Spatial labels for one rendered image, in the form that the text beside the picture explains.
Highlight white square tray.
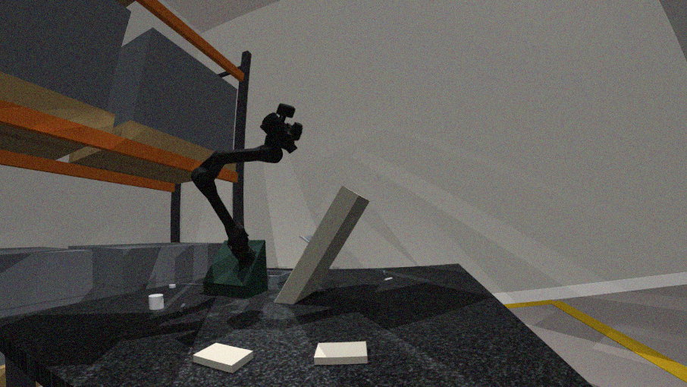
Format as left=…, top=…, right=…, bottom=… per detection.
left=267, top=270, right=292, bottom=283

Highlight white cylinder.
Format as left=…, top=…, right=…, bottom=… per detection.
left=149, top=294, right=164, bottom=310

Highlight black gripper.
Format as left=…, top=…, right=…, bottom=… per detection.
left=277, top=103, right=296, bottom=133

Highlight cream flat box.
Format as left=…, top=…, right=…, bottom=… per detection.
left=193, top=343, right=254, bottom=373
left=314, top=341, right=368, bottom=365

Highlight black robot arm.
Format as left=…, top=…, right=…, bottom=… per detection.
left=190, top=113, right=303, bottom=266

